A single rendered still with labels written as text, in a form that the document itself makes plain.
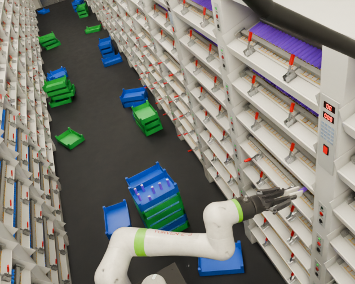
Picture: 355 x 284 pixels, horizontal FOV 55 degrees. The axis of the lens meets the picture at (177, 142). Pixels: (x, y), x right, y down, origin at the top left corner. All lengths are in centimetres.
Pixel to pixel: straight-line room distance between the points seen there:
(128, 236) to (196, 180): 164
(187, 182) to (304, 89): 201
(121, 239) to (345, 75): 104
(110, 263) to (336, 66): 106
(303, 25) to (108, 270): 117
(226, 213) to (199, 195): 163
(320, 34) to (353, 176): 70
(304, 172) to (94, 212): 211
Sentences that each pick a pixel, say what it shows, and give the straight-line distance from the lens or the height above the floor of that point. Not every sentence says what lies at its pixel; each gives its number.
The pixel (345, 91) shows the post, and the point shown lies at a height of 160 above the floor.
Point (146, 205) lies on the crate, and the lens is 238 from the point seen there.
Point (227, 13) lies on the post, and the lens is 153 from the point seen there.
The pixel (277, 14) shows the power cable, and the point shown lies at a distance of 48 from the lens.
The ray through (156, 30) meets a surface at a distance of 294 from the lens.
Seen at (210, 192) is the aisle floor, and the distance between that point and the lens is 292.
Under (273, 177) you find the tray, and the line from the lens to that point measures 168.
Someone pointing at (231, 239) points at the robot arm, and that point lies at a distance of 137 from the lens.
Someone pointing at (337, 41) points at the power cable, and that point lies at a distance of 57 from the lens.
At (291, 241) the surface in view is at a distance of 189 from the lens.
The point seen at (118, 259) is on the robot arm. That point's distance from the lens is 146.
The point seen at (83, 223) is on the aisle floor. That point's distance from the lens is 309.
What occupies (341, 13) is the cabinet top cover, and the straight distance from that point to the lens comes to 107.
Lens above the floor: 214
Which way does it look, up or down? 38 degrees down
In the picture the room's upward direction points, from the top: 15 degrees counter-clockwise
